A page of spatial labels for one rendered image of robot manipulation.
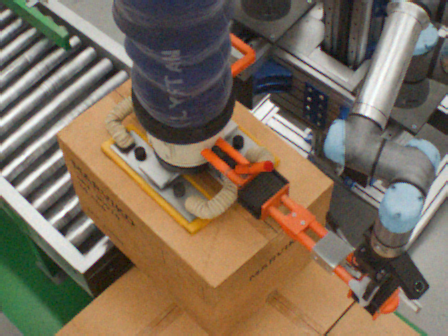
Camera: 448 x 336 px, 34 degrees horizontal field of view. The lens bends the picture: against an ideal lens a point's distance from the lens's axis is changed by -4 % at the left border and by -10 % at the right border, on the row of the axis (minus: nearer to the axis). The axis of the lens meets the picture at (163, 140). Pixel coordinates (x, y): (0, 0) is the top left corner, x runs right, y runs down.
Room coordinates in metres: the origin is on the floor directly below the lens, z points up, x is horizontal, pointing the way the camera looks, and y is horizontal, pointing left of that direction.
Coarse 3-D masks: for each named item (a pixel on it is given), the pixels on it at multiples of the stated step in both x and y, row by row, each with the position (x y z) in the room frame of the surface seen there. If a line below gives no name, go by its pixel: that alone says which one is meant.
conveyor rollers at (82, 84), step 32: (0, 32) 2.10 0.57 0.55; (32, 32) 2.07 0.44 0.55; (0, 64) 1.95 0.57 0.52; (96, 64) 1.84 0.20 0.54; (0, 96) 1.77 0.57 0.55; (32, 96) 1.74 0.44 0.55; (64, 96) 1.71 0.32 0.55; (96, 96) 1.69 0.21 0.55; (0, 128) 1.63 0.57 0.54; (32, 128) 1.60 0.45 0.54; (0, 160) 1.50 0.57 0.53; (32, 160) 1.48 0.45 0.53; (64, 160) 1.45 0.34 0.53; (64, 192) 1.33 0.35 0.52; (64, 224) 1.21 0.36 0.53
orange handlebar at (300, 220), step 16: (240, 48) 1.24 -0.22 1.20; (240, 64) 1.18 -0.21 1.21; (224, 144) 0.96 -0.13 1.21; (208, 160) 0.93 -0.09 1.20; (240, 160) 0.91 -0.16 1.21; (240, 176) 0.87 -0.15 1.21; (272, 208) 0.77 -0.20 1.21; (288, 208) 0.77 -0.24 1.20; (304, 208) 0.76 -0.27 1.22; (288, 224) 0.73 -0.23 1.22; (304, 224) 0.72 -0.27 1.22; (320, 224) 0.71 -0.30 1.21; (304, 240) 0.68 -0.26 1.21; (336, 272) 0.59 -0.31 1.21
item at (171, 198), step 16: (128, 128) 1.13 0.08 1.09; (112, 144) 1.09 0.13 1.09; (144, 144) 1.07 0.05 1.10; (128, 160) 1.03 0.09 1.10; (144, 176) 0.98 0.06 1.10; (160, 192) 0.93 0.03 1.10; (176, 192) 0.91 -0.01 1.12; (192, 192) 0.92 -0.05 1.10; (176, 208) 0.88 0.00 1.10; (192, 224) 0.84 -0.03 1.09
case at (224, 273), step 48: (96, 144) 1.11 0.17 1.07; (288, 144) 1.02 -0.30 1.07; (96, 192) 1.05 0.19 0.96; (144, 192) 0.95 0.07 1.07; (144, 240) 0.89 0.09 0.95; (192, 240) 0.80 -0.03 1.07; (240, 240) 0.78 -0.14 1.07; (288, 240) 0.80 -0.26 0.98; (192, 288) 0.74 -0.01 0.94; (240, 288) 0.71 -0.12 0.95
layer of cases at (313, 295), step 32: (128, 288) 0.94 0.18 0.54; (288, 288) 0.85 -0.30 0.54; (320, 288) 0.83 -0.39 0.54; (96, 320) 0.85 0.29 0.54; (128, 320) 0.83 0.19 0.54; (160, 320) 0.82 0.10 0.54; (192, 320) 0.80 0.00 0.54; (256, 320) 0.76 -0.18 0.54; (288, 320) 0.74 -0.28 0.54; (320, 320) 0.72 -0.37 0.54; (352, 320) 0.70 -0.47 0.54; (384, 320) 0.67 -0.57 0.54
